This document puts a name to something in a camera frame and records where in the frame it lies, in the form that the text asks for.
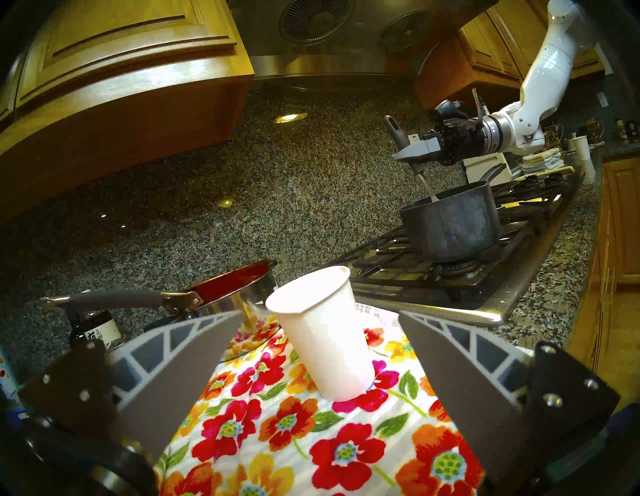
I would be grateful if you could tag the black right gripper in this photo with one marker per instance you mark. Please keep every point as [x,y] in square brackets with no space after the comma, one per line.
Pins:
[460,140]

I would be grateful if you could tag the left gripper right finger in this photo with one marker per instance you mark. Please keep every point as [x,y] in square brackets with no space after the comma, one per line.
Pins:
[460,380]

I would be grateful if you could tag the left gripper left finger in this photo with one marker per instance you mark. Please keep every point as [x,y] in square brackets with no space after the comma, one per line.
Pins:
[185,370]

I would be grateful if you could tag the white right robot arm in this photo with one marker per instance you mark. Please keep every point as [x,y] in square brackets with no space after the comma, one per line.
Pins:
[545,70]

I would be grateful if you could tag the white rectangular board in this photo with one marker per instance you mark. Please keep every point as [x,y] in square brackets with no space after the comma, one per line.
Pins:
[482,170]

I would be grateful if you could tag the stainless steel gas cooktop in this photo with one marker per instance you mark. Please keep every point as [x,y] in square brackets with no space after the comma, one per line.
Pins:
[480,312]

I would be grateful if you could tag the dark grey saucepan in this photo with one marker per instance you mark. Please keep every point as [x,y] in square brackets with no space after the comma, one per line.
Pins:
[450,225]

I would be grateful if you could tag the dark bottle white label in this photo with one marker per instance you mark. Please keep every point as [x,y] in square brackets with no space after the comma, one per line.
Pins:
[100,332]

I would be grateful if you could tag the steel pan red interior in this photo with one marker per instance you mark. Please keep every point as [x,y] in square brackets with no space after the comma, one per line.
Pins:
[230,282]

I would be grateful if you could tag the wooden upper cabinet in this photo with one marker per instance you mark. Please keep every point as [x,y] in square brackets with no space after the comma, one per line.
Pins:
[125,75]
[480,55]

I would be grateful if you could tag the folded dish cloths stack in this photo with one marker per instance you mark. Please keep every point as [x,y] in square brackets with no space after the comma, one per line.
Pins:
[541,161]

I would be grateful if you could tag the stainless steel range hood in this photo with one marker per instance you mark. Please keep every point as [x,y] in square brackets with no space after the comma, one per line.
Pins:
[350,45]

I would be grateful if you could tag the floral dish towel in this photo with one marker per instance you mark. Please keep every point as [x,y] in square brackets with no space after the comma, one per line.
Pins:
[300,430]

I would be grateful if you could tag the small white paper cup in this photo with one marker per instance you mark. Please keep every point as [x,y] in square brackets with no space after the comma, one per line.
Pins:
[582,160]

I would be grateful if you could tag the patterned ceramic mug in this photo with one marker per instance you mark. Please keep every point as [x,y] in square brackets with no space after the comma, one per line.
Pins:
[593,130]

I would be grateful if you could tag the wooden lower cabinets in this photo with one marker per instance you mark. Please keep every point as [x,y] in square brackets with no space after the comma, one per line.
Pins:
[622,230]

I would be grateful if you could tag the white wall outlet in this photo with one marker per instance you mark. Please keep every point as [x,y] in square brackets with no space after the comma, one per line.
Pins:
[414,138]

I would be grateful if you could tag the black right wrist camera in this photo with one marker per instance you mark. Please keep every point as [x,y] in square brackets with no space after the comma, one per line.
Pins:
[447,111]

